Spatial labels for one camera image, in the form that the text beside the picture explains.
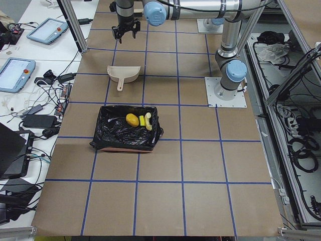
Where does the black lined trash bin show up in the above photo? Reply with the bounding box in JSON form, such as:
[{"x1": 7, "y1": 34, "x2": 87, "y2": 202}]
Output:
[{"x1": 90, "y1": 105, "x2": 164, "y2": 152}]

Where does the black laptop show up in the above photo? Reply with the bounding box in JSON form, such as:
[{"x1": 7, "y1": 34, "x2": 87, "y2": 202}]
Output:
[{"x1": 1, "y1": 124, "x2": 34, "y2": 179}]

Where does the white crumpled cloth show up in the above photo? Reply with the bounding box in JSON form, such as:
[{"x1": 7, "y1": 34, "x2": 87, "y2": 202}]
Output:
[{"x1": 258, "y1": 43, "x2": 289, "y2": 65}]

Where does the white plastic dustpan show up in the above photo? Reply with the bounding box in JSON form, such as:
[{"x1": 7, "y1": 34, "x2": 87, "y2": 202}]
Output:
[{"x1": 107, "y1": 66, "x2": 141, "y2": 91}]

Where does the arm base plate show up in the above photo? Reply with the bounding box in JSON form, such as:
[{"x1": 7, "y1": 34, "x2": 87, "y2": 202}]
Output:
[
  {"x1": 205, "y1": 77, "x2": 247, "y2": 108},
  {"x1": 197, "y1": 18, "x2": 225, "y2": 35}
]

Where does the teach pendant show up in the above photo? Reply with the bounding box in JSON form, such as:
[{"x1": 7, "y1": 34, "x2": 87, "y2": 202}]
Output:
[
  {"x1": 27, "y1": 18, "x2": 68, "y2": 45},
  {"x1": 1, "y1": 57, "x2": 36, "y2": 93}
]

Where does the lower teach pendant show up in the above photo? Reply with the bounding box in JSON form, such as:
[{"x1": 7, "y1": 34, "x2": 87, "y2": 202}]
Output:
[{"x1": 1, "y1": 57, "x2": 36, "y2": 93}]

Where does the yellow potato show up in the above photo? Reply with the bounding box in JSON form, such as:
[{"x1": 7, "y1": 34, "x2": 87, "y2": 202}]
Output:
[{"x1": 125, "y1": 113, "x2": 139, "y2": 127}]

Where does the black power adapter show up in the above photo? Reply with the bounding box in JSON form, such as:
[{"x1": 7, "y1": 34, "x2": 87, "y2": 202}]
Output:
[{"x1": 23, "y1": 114, "x2": 59, "y2": 129}]

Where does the upper teach pendant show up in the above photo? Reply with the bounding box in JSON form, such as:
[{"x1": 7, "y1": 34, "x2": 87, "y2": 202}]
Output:
[{"x1": 27, "y1": 18, "x2": 68, "y2": 45}]

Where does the aluminium frame post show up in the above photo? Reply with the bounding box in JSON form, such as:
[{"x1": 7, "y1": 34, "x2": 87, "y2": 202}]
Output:
[{"x1": 57, "y1": 0, "x2": 88, "y2": 53}]

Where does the yellow green sponge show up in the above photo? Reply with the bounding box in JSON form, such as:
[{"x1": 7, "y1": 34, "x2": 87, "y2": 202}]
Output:
[{"x1": 138, "y1": 115, "x2": 145, "y2": 126}]

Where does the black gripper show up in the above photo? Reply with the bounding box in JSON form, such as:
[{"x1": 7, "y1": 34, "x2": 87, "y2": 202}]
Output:
[{"x1": 112, "y1": 15, "x2": 140, "y2": 44}]

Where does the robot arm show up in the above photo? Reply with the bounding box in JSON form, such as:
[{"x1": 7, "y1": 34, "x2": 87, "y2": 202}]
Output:
[{"x1": 142, "y1": 0, "x2": 265, "y2": 100}]

